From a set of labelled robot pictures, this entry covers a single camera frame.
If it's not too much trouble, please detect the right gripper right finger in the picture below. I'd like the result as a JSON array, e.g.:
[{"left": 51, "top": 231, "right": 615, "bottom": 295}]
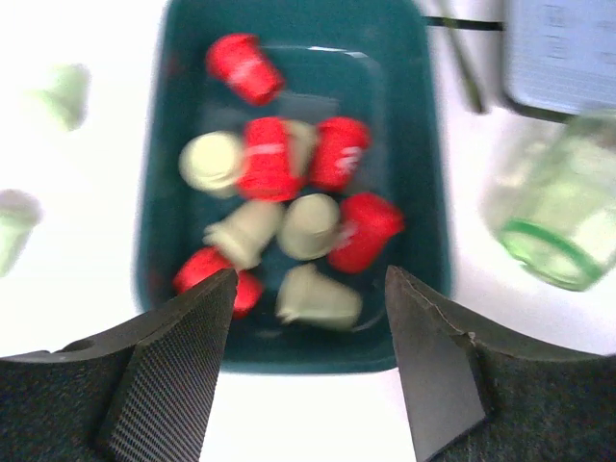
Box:
[{"left": 385, "top": 267, "right": 615, "bottom": 461}]

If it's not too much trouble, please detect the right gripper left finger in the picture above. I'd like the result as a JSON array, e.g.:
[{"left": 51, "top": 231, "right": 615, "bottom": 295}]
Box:
[{"left": 1, "top": 269, "right": 238, "bottom": 461}]

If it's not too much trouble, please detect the red capsule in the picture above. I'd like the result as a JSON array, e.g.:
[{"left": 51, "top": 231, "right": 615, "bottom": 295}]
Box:
[
  {"left": 205, "top": 33, "right": 285, "bottom": 106},
  {"left": 172, "top": 246, "right": 264, "bottom": 320}
]

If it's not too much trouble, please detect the green capsule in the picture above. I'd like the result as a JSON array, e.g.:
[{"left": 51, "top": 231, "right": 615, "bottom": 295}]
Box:
[
  {"left": 277, "top": 193, "right": 340, "bottom": 261},
  {"left": 203, "top": 200, "right": 285, "bottom": 270},
  {"left": 27, "top": 63, "right": 90, "bottom": 132}
]

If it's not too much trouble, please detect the red capsule number two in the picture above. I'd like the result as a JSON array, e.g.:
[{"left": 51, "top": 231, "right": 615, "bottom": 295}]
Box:
[{"left": 310, "top": 116, "right": 371, "bottom": 192}]

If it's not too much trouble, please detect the teal storage basket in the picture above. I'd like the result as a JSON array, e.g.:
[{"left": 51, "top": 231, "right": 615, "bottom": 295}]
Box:
[{"left": 135, "top": 1, "right": 450, "bottom": 373}]

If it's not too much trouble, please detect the green capsule top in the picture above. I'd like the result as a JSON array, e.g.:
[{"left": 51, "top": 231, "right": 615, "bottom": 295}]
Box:
[{"left": 27, "top": 63, "right": 90, "bottom": 132}]

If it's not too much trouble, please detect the green glass cup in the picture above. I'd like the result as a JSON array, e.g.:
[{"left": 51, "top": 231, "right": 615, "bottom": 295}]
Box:
[{"left": 481, "top": 108, "right": 615, "bottom": 292}]

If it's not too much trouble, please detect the blue grey trivet mat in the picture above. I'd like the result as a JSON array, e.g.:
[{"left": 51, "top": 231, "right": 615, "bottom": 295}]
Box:
[{"left": 501, "top": 0, "right": 615, "bottom": 120}]

